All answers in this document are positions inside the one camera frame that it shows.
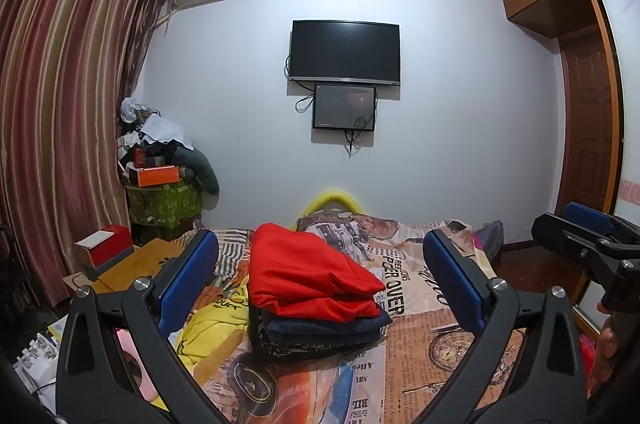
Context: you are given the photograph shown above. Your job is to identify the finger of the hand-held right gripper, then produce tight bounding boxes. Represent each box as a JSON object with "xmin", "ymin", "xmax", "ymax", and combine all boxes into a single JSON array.
[
  {"xmin": 562, "ymin": 201, "xmax": 640, "ymax": 237},
  {"xmin": 531, "ymin": 213, "xmax": 640, "ymax": 292}
]

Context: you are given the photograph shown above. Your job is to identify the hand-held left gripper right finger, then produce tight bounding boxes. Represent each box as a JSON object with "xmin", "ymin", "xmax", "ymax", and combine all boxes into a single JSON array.
[{"xmin": 417, "ymin": 229, "xmax": 587, "ymax": 424}]

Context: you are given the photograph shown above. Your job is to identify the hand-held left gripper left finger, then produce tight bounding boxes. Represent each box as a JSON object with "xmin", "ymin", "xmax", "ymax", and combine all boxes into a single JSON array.
[{"xmin": 55, "ymin": 229, "xmax": 221, "ymax": 424}]

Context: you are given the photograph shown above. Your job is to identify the red zip jacket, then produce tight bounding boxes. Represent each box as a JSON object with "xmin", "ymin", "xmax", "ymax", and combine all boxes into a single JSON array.
[{"xmin": 248, "ymin": 223, "xmax": 387, "ymax": 320}]

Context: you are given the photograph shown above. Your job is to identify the person's right hand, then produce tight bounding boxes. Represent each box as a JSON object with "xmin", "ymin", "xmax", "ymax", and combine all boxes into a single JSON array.
[{"xmin": 590, "ymin": 325, "xmax": 622, "ymax": 405}]

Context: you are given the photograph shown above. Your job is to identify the yellow garment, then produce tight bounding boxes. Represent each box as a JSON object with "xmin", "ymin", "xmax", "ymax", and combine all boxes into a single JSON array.
[{"xmin": 172, "ymin": 281, "xmax": 251, "ymax": 367}]

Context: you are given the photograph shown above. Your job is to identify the wooden side table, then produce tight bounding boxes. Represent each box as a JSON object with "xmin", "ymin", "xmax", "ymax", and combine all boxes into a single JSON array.
[{"xmin": 62, "ymin": 238, "xmax": 187, "ymax": 300}]

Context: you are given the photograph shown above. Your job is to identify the grey purple backpack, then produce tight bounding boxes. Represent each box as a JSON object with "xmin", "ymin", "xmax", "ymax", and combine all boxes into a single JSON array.
[{"xmin": 472, "ymin": 219, "xmax": 505, "ymax": 262}]

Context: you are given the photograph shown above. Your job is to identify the green patterned bag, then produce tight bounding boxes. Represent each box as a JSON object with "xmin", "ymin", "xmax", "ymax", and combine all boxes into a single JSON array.
[{"xmin": 125, "ymin": 181, "xmax": 206, "ymax": 230}]

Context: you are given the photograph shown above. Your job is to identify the red and white box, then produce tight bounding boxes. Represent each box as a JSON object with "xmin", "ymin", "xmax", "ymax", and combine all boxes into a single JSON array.
[{"xmin": 75, "ymin": 225, "xmax": 137, "ymax": 280}]

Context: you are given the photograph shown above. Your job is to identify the newspaper print blanket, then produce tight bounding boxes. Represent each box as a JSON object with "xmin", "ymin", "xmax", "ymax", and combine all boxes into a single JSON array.
[{"xmin": 190, "ymin": 213, "xmax": 531, "ymax": 424}]

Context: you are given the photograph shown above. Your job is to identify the brown wooden door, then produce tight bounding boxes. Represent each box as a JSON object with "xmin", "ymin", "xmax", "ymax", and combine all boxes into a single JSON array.
[{"xmin": 555, "ymin": 29, "xmax": 623, "ymax": 215}]

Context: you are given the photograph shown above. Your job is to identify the pink soft item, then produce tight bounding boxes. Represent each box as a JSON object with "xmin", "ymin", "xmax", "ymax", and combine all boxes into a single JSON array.
[{"xmin": 116, "ymin": 329, "xmax": 158, "ymax": 405}]

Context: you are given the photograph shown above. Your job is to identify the orange box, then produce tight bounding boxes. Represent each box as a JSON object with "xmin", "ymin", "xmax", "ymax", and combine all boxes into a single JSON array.
[{"xmin": 130, "ymin": 164, "xmax": 181, "ymax": 187}]

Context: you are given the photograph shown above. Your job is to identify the dark grey garment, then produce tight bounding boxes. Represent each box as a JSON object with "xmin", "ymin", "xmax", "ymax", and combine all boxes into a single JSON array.
[{"xmin": 172, "ymin": 147, "xmax": 221, "ymax": 197}]

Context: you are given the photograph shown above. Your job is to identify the dark red box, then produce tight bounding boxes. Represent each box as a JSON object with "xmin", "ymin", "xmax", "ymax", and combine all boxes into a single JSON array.
[{"xmin": 131, "ymin": 147, "xmax": 168, "ymax": 169}]

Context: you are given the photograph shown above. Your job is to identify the blue denim garment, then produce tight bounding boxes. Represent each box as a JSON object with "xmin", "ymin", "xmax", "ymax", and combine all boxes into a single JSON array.
[{"xmin": 262, "ymin": 307, "xmax": 393, "ymax": 346}]

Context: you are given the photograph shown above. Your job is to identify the dark patterned garment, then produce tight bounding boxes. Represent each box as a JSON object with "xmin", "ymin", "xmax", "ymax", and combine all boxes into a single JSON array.
[{"xmin": 248, "ymin": 294, "xmax": 386, "ymax": 362}]

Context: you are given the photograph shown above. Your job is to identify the yellow chair back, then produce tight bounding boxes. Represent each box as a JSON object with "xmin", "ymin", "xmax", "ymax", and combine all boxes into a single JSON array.
[{"xmin": 291, "ymin": 189, "xmax": 366, "ymax": 230}]

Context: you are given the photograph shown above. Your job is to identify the small black monitor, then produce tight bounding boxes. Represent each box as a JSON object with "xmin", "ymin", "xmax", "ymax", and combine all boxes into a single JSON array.
[{"xmin": 312, "ymin": 83, "xmax": 377, "ymax": 131}]

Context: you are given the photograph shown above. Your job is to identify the striped red curtain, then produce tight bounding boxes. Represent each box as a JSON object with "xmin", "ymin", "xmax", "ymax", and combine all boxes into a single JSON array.
[{"xmin": 0, "ymin": 0, "xmax": 173, "ymax": 310}]

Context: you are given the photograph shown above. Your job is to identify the black wall television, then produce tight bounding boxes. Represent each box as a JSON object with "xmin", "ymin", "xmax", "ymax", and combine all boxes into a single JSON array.
[{"xmin": 289, "ymin": 19, "xmax": 402, "ymax": 86}]

